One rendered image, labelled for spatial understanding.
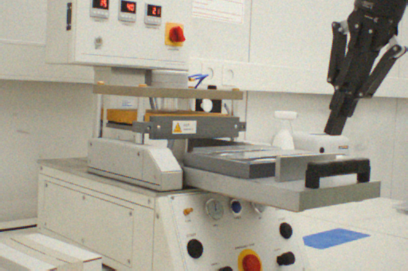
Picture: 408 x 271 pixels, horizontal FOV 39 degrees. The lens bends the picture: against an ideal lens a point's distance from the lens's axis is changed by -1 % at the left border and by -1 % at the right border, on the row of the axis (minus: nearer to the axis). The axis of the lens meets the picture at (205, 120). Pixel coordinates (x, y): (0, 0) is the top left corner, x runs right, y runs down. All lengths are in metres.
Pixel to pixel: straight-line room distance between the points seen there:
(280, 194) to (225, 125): 0.37
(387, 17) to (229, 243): 0.48
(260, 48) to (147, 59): 0.89
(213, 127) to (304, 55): 1.27
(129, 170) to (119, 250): 0.15
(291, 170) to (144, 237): 0.29
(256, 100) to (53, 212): 1.08
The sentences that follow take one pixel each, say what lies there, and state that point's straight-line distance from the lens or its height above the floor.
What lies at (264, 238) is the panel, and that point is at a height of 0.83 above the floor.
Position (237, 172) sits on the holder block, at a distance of 0.95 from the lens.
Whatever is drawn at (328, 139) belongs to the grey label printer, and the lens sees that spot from 2.09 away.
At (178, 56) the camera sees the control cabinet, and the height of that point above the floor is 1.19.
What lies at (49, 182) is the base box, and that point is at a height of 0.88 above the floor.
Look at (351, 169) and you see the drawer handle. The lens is 0.95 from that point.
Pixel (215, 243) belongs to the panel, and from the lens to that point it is 1.05.
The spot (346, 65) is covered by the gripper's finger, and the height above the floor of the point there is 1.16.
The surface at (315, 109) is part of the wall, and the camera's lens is 2.51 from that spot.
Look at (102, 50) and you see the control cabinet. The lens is 1.30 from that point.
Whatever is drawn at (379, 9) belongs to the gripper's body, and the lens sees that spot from 0.88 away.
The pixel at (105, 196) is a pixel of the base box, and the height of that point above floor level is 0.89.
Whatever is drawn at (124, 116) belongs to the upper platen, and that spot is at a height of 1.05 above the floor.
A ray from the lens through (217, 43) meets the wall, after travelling 2.02.
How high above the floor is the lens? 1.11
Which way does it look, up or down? 3 degrees down
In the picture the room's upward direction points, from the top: 3 degrees clockwise
